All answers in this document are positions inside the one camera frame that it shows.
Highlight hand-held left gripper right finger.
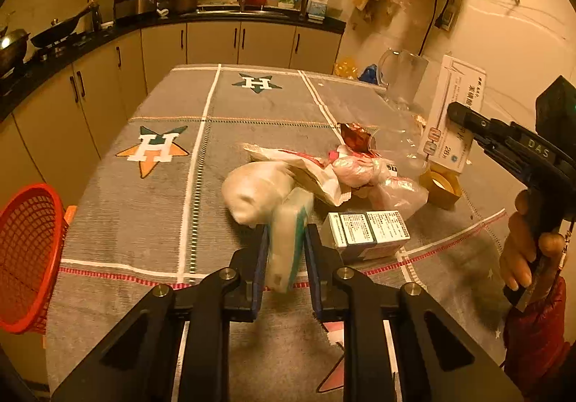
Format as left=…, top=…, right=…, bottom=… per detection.
left=303, top=224, right=525, bottom=402

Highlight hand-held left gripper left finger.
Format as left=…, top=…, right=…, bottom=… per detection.
left=51, top=224, right=271, bottom=402

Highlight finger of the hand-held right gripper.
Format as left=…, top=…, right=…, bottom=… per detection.
left=447, top=102, right=516, bottom=164

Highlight white green tissue pack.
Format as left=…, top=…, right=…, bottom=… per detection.
left=265, top=187, right=315, bottom=293

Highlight white medicine box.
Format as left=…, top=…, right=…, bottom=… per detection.
left=328, top=210, right=411, bottom=262

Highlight clear plastic bowl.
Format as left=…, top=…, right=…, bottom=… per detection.
left=369, top=125, right=428, bottom=173

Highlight white wrapper with red print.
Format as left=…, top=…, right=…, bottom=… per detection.
left=244, top=143, right=352, bottom=207

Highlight clear plastic bag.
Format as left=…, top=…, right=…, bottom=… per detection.
left=351, top=177, right=429, bottom=220

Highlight red white snack packet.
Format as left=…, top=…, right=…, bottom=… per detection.
left=330, top=152, right=392, bottom=187

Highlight brown snack packet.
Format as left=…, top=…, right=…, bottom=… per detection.
left=339, top=122, right=381, bottom=157

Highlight red plastic basket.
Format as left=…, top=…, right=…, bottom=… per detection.
left=0, top=183, right=69, bottom=335

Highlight person's right forearm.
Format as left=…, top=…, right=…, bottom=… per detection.
left=501, top=276, right=572, bottom=398

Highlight person's right hand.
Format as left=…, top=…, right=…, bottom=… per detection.
left=499, top=189, right=565, bottom=292

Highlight tall white paper carton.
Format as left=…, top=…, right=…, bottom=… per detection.
left=418, top=54, right=487, bottom=173

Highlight clear glass pitcher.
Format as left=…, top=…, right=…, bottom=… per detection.
left=377, top=48, right=429, bottom=108

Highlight brown tape roll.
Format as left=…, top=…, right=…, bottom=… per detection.
left=418, top=168, right=464, bottom=210

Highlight grey star print tablecloth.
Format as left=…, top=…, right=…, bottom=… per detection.
left=45, top=64, right=511, bottom=402

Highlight yellow plastic bag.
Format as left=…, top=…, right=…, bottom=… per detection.
left=334, top=57, right=359, bottom=79

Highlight white blue bottle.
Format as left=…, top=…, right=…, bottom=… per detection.
left=307, top=0, right=329, bottom=22

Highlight beige lower kitchen cabinets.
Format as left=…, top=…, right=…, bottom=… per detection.
left=0, top=21, right=345, bottom=214

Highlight black kitchen countertop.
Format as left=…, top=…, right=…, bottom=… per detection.
left=0, top=8, right=347, bottom=124

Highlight silver rice cooker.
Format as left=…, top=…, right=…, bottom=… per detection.
left=113, top=0, right=158, bottom=22

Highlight black wok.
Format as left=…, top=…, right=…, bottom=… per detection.
left=31, top=0, right=97, bottom=49

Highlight dark lidded cooking pot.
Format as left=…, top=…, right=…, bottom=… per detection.
left=0, top=26, right=30, bottom=76

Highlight black power cable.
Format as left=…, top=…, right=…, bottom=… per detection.
left=418, top=0, right=453, bottom=57

